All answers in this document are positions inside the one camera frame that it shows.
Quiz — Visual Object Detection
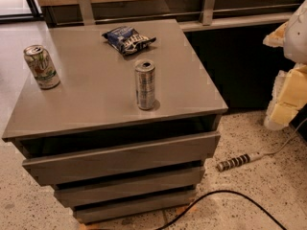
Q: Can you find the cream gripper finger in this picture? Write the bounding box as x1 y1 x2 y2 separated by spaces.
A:
264 64 307 130
263 22 288 48

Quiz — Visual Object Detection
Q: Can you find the blue chip bag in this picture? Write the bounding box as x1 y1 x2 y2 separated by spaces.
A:
102 26 156 56

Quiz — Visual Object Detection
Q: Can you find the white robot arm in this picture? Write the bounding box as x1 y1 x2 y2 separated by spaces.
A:
263 0 307 130

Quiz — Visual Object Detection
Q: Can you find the silver redbull can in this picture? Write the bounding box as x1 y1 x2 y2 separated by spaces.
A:
134 59 155 110

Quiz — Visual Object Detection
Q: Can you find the white green soda can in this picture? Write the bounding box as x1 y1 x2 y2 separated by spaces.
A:
23 45 60 89

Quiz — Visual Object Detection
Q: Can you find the white power strip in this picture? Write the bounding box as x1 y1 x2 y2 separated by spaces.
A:
216 118 307 173

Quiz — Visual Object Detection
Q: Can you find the grey drawer cabinet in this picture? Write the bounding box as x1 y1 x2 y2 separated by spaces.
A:
3 20 226 212

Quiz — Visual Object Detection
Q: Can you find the top grey drawer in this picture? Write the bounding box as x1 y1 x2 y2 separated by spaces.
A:
23 131 221 186

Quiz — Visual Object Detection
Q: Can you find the grey drawer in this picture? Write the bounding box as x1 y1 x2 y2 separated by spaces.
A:
23 131 221 186
54 166 204 207
74 188 196 224

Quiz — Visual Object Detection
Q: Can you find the middle grey drawer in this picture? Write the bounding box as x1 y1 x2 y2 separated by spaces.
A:
54 166 204 207

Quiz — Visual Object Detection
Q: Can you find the bottom grey drawer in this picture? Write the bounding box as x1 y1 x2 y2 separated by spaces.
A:
74 188 196 224

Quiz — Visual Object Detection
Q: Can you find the right metal bracket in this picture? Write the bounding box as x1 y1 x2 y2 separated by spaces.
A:
200 0 216 26

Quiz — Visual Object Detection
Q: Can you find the metal bracket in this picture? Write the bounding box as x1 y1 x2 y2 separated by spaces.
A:
200 0 216 26
77 0 95 26

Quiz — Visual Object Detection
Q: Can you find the wooden wall shelf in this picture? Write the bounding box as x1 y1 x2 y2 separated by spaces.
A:
37 0 304 32

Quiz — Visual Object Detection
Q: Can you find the black floor cable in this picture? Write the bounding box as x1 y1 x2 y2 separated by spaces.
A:
153 189 288 230

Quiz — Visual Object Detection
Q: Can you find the left metal bracket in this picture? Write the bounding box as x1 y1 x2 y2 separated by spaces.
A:
77 0 95 26

